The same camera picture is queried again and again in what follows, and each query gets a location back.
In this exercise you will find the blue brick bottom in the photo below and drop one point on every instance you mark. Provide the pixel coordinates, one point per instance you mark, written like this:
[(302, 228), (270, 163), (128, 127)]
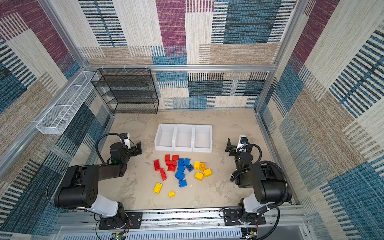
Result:
[(183, 183)]

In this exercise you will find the blue large square brick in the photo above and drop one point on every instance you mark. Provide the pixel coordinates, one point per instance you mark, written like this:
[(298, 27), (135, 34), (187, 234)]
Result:
[(178, 174)]

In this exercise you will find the white bin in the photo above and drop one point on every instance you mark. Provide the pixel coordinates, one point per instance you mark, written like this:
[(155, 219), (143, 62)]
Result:
[(184, 135), (164, 140), (203, 139)]

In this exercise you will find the blue long studded brick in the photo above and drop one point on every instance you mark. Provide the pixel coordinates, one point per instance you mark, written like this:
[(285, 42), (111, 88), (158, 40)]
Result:
[(181, 162)]

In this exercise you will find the yellow studded brick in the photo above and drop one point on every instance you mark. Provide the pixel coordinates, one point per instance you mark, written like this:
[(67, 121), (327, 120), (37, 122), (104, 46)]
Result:
[(199, 176)]

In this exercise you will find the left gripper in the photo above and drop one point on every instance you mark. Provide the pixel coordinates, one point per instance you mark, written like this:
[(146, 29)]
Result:
[(133, 149)]

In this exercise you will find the yellow long brick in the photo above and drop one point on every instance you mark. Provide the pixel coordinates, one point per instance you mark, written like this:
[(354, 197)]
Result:
[(157, 188)]

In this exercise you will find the right white bin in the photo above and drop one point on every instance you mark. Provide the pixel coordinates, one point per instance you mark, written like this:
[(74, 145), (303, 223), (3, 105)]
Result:
[(203, 139)]

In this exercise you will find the red long curved brick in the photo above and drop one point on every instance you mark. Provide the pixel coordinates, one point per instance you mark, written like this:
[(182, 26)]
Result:
[(163, 174)]

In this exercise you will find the black wire shelf rack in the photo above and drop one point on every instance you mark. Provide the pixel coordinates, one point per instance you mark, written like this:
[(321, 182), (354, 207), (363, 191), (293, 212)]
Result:
[(127, 90)]

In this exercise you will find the yellow brick right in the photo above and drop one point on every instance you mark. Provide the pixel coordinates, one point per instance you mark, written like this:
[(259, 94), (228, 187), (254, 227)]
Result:
[(207, 173)]

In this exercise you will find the small yellow brick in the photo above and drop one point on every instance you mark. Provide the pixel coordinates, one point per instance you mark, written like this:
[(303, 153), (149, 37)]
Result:
[(171, 194)]

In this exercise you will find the red square brick studs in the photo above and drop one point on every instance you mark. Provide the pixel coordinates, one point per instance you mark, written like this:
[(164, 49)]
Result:
[(172, 168)]

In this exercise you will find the yellow tall brick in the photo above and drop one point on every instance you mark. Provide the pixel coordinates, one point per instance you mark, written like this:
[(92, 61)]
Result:
[(197, 165)]

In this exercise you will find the blue brick lower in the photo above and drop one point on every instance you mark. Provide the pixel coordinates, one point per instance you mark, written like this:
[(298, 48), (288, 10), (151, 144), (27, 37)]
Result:
[(181, 177)]

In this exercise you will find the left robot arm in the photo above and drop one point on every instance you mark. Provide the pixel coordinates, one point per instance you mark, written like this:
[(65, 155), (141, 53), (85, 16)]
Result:
[(78, 189)]

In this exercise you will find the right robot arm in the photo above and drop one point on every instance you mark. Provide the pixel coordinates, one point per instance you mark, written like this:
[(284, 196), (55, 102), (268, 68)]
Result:
[(267, 179)]

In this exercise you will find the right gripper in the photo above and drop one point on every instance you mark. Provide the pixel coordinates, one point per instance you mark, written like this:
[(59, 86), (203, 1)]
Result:
[(233, 147)]

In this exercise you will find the middle white bin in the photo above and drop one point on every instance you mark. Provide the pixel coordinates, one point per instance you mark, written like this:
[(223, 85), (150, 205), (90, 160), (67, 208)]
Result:
[(184, 135)]

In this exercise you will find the white wire mesh basket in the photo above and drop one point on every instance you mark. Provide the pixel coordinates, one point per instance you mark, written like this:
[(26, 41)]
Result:
[(59, 116)]

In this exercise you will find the yellow hollow brick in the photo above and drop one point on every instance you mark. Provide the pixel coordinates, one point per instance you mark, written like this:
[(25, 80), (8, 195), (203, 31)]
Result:
[(203, 167)]

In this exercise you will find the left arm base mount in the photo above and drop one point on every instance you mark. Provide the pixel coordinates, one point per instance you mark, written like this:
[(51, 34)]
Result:
[(130, 220)]

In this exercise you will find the blue brick centre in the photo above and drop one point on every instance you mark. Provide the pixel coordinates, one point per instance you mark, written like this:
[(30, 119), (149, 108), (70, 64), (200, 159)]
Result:
[(181, 169)]

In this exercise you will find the blue tall brick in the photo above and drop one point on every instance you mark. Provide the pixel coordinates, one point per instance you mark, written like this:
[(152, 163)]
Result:
[(186, 162)]

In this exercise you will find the dark blue hollow brick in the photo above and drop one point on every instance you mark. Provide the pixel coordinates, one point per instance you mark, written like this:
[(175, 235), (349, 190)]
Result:
[(190, 168)]

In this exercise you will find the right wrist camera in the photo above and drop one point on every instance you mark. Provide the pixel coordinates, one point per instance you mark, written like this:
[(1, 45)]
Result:
[(242, 144)]

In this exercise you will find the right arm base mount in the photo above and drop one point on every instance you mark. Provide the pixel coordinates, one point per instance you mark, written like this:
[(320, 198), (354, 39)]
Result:
[(232, 217)]

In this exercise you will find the left white bin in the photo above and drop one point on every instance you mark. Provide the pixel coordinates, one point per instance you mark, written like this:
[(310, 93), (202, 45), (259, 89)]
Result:
[(164, 140)]

